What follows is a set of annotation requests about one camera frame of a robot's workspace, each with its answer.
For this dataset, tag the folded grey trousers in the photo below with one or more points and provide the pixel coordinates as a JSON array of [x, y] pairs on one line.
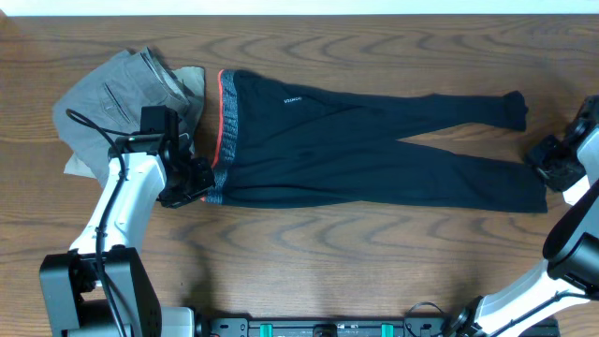
[[112, 97]]

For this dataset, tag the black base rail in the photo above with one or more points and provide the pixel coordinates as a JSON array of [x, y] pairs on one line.
[[414, 324]]

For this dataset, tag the black leggings with orange waistband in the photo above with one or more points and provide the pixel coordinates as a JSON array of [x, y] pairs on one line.
[[283, 145]]

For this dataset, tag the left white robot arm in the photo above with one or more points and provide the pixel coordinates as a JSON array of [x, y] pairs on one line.
[[99, 286]]

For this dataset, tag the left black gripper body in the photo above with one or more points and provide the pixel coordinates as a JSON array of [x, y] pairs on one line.
[[194, 178]]

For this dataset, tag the beige folded cloth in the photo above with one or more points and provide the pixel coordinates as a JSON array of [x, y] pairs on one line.
[[191, 79]]

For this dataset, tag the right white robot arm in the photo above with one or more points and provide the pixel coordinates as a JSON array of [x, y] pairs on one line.
[[566, 276]]

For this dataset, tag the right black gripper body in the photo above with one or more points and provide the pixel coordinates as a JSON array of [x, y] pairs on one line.
[[556, 161]]

